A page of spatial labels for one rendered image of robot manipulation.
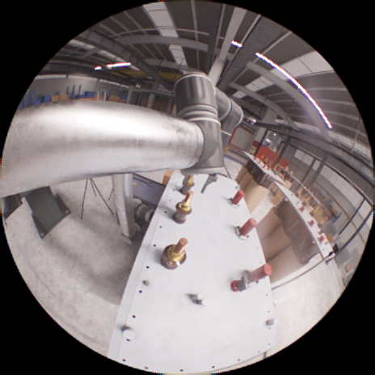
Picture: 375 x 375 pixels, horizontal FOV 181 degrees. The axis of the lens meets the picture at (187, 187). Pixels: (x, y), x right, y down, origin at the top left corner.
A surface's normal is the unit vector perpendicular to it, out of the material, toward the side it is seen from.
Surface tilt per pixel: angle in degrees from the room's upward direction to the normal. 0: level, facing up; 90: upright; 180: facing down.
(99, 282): 0
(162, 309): 0
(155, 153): 91
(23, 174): 103
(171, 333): 0
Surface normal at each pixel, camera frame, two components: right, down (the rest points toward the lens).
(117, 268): 0.32, -0.78
